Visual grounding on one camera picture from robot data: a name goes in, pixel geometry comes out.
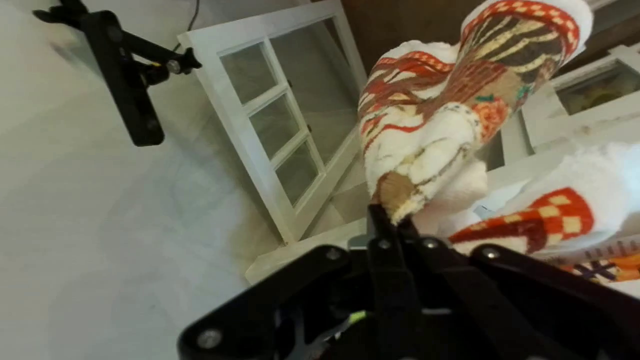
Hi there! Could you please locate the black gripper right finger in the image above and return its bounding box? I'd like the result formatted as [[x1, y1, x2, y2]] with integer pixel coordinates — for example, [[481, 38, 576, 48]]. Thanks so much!
[[397, 217, 640, 360]]

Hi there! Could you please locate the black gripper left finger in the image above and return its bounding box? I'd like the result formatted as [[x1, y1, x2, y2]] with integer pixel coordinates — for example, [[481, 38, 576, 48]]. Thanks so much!
[[175, 202, 427, 360]]

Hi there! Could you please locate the white red patterned cloth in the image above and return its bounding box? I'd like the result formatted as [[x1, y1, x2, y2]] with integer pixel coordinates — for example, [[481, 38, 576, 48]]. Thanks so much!
[[356, 0, 640, 286]]

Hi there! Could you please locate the white glazed cabinet door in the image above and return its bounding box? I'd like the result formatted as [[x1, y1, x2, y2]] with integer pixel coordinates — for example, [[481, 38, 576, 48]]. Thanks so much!
[[175, 0, 370, 245]]

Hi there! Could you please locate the black stereo camera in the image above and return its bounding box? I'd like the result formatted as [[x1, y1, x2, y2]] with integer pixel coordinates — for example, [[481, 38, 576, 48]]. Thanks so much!
[[77, 8, 167, 147]]

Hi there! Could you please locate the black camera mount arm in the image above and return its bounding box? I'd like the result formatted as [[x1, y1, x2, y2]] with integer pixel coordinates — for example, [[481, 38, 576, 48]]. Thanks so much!
[[32, 0, 203, 85]]

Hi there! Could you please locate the thin black camera cable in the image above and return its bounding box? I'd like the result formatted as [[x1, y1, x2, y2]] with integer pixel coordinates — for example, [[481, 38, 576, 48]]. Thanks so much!
[[173, 0, 203, 52]]

